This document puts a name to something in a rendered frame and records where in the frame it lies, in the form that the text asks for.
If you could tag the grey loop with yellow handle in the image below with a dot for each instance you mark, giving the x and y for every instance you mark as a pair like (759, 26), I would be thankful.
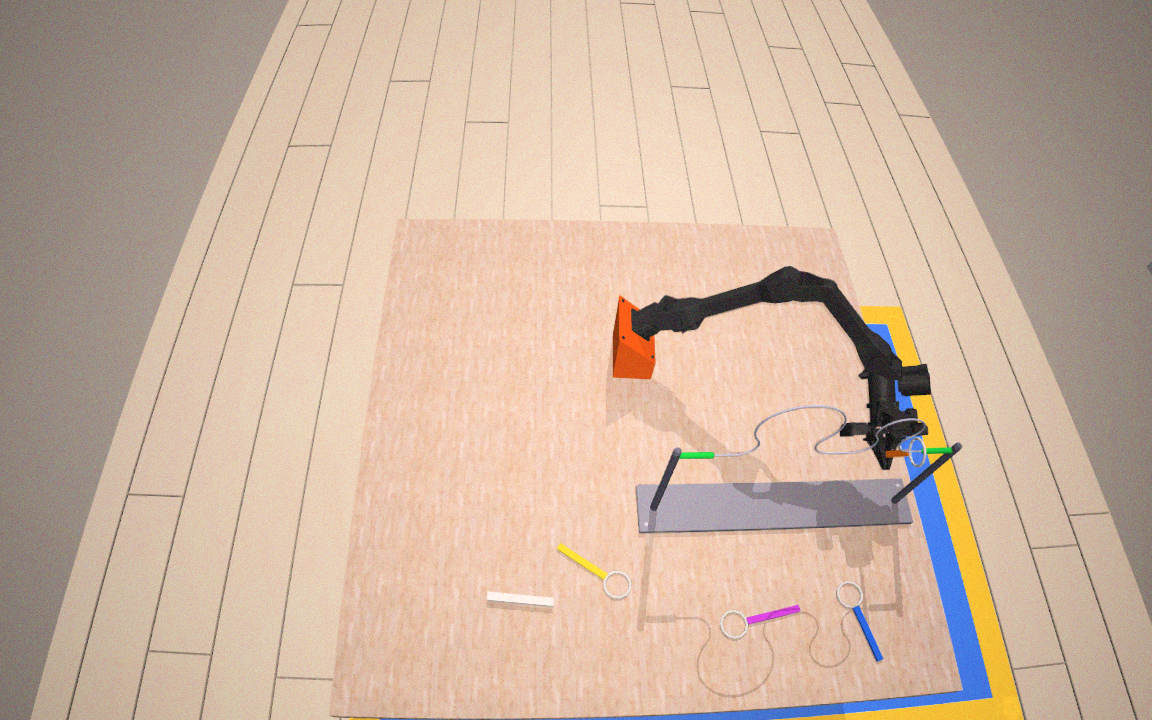
(594, 569)

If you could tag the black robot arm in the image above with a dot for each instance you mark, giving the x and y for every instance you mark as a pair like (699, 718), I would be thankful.
(881, 366)

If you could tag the white rectangular bar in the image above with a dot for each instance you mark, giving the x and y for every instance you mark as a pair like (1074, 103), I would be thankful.
(519, 599)

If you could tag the white loop with blue handle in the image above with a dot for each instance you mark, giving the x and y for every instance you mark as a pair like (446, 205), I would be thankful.
(861, 619)

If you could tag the purple wand with white loop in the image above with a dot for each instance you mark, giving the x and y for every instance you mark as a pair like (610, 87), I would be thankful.
(757, 618)

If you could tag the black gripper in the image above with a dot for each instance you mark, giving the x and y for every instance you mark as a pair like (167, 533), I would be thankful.
(892, 438)

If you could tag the orange bar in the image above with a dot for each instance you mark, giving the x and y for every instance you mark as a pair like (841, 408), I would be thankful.
(898, 453)

